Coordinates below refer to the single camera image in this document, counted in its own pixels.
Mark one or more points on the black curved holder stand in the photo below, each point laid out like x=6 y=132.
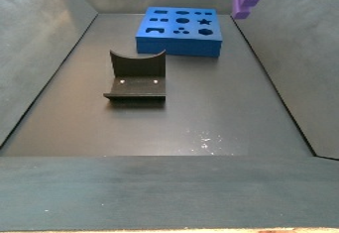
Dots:
x=139 y=77

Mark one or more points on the blue foam shape board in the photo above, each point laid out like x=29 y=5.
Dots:
x=182 y=31

